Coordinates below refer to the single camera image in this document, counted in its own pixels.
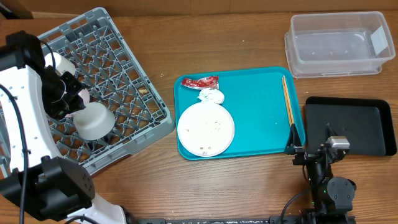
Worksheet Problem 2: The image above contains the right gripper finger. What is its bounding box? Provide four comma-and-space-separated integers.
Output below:
284, 124, 302, 155
325, 123, 336, 143

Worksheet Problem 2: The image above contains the white cup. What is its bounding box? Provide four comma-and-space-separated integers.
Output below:
44, 52, 76, 77

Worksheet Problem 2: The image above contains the grey bowl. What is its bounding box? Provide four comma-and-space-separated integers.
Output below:
73, 102, 116, 141

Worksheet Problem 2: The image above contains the grey plastic dish rack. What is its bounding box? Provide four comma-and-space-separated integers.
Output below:
38, 7, 175, 174

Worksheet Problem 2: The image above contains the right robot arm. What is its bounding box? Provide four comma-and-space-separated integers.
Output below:
279, 124, 356, 223

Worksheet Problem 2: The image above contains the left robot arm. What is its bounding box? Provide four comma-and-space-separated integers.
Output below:
1, 31, 134, 223

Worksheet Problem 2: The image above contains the wooden chopstick right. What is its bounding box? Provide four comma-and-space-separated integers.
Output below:
282, 75, 295, 125

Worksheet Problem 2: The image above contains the black plastic tray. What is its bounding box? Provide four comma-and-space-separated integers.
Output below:
304, 96, 397, 156

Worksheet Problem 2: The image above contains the teal serving tray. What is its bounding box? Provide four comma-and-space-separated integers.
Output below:
173, 66, 307, 161

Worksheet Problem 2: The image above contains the large white dirty plate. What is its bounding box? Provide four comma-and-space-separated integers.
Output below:
177, 102, 235, 157

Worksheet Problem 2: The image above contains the clear plastic storage bin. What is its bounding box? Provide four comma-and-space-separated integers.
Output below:
284, 11, 396, 78

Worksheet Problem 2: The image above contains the crumpled white tissue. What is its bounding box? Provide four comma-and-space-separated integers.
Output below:
198, 89, 224, 105

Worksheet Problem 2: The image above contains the red snack wrapper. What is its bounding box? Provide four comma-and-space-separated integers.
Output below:
181, 76, 219, 90

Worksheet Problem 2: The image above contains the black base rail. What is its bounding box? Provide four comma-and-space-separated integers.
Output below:
136, 215, 356, 224

